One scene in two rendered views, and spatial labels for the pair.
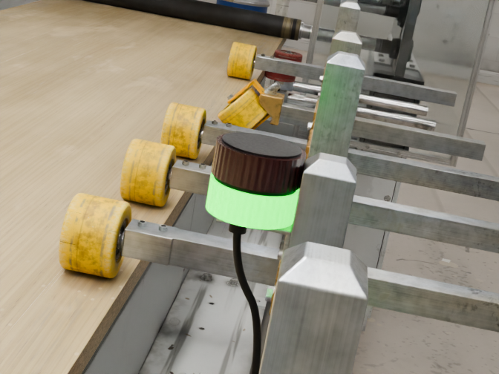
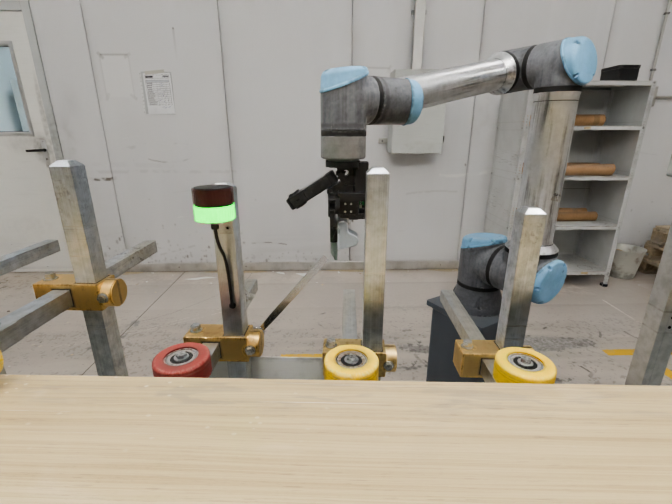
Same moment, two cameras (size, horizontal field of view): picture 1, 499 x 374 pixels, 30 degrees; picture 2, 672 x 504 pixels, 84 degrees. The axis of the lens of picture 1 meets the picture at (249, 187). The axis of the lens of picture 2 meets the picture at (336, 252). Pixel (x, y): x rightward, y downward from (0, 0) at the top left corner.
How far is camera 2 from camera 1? 0.71 m
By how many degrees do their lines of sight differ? 87
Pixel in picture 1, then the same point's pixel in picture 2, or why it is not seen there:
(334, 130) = (86, 201)
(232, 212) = (231, 215)
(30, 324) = (63, 404)
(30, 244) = not seen: outside the picture
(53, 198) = not seen: outside the picture
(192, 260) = (32, 324)
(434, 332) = not seen: outside the picture
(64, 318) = (57, 390)
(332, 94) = (78, 183)
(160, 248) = (14, 332)
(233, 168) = (227, 196)
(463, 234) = (30, 256)
